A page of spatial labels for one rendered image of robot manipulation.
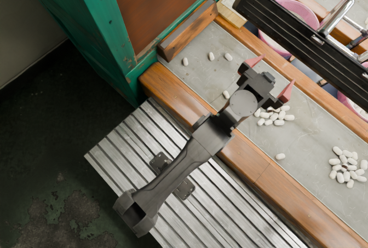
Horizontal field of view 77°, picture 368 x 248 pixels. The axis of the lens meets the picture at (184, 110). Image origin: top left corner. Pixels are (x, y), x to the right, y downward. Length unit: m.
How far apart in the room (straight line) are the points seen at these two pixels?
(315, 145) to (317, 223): 0.27
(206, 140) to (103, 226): 1.29
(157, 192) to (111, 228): 1.20
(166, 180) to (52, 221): 1.37
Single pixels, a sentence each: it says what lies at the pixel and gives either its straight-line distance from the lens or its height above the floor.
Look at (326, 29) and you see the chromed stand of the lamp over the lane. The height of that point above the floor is 1.12.
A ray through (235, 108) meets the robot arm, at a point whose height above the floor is 1.17.
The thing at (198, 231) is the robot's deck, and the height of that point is 0.67.
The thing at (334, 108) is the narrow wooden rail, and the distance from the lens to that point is 1.07.
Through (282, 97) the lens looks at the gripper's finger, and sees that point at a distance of 0.59.
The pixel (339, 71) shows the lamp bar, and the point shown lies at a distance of 0.72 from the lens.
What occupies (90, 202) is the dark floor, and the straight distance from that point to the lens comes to 1.71.
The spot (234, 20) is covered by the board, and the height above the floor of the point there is 0.78.
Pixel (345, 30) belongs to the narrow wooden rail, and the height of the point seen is 0.76.
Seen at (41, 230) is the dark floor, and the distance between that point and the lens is 1.85.
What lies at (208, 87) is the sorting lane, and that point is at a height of 0.74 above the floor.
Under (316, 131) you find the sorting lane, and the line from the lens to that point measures 1.04.
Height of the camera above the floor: 1.61
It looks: 75 degrees down
